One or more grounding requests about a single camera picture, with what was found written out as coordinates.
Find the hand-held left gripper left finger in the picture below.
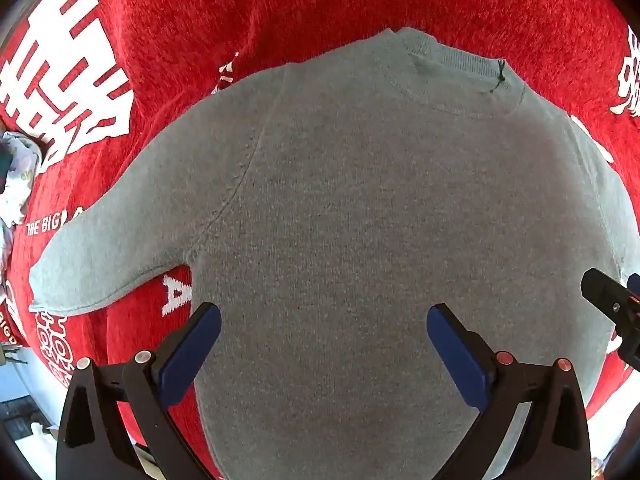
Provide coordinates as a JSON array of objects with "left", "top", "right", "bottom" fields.
[{"left": 56, "top": 301, "right": 222, "bottom": 480}]

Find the white floral cloth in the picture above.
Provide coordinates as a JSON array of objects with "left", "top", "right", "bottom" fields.
[{"left": 0, "top": 130, "right": 43, "bottom": 281}]

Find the red blanket with white print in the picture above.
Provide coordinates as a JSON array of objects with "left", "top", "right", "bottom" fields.
[{"left": 0, "top": 0, "right": 640, "bottom": 480}]

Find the grey knit sweater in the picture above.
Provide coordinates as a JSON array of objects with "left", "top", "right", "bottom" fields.
[{"left": 28, "top": 27, "right": 640, "bottom": 480}]

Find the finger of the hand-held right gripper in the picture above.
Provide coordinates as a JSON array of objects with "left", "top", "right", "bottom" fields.
[{"left": 581, "top": 268, "right": 640, "bottom": 373}]

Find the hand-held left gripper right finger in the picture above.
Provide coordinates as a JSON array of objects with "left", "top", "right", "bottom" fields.
[{"left": 426, "top": 303, "right": 592, "bottom": 480}]

